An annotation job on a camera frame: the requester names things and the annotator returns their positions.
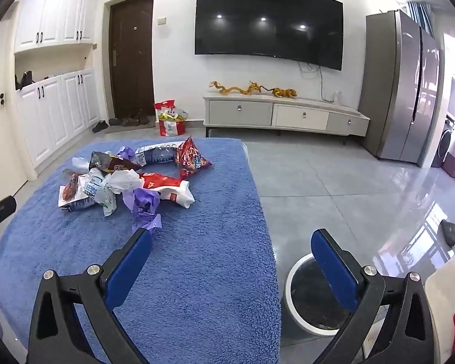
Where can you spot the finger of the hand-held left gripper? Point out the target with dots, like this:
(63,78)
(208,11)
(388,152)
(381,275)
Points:
(2,207)

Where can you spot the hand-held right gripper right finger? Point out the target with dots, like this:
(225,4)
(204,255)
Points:
(333,269)

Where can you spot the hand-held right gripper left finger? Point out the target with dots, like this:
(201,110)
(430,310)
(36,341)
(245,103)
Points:
(131,269)

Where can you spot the white round trash bin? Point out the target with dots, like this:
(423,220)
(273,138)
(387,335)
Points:
(311,295)

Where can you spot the purple plastic film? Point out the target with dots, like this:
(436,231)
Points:
(144,203)

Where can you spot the white box with red sausage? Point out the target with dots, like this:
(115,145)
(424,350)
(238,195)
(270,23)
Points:
(70,193)

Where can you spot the white blue green packet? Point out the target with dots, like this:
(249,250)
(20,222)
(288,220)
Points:
(98,193)

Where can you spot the red white packet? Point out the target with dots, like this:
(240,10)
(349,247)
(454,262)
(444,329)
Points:
(170,191)

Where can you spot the white plastic bag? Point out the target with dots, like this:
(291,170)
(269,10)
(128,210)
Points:
(123,180)

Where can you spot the clear plastic bag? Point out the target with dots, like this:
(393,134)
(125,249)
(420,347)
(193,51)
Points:
(79,162)

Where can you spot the dark brown snack packet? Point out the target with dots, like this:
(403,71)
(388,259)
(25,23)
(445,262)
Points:
(115,165)

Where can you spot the small purple wrapper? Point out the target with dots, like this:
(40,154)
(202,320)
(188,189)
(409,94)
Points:
(127,153)

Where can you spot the white blue printed wrapper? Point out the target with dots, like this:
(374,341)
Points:
(157,154)

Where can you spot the red foil snack packet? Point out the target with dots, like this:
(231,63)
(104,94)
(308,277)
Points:
(189,155)

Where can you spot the blue fluffy blanket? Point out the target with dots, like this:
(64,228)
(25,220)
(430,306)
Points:
(197,273)

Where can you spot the white built-in cabinet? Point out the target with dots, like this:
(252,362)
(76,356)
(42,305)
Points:
(53,117)

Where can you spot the dark grey slipper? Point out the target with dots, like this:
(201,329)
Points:
(448,232)

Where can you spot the white upholstered seat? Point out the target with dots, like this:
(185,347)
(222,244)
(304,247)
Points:
(447,311)

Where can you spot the black sneaker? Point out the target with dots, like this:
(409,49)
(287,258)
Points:
(99,126)

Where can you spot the black bag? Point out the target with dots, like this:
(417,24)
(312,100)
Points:
(24,79)

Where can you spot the dark flat shoe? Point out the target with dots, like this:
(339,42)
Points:
(115,121)

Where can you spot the brown doormat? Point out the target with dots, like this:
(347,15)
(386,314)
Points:
(148,126)

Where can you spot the red white shopping bag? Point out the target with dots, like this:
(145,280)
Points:
(168,127)

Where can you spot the brown shoe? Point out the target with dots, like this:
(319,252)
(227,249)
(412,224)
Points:
(130,121)
(142,116)

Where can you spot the purple stool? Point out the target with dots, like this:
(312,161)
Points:
(452,166)

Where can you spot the grey washing machine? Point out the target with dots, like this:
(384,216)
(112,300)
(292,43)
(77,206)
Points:
(444,144)

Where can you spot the grey white television stand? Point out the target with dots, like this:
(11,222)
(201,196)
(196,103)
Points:
(242,112)

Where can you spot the golden tiger figurine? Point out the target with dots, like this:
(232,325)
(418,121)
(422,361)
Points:
(284,92)

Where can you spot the golden dragon figurine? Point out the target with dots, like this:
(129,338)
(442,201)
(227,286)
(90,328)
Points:
(256,87)
(222,88)

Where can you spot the silver double-door refrigerator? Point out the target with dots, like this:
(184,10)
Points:
(402,83)

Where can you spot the dark brown entrance door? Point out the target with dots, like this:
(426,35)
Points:
(131,57)

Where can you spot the blue curtain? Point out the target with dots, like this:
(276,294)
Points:
(421,11)

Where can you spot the black wall television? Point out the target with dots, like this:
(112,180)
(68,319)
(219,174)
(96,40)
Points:
(269,22)

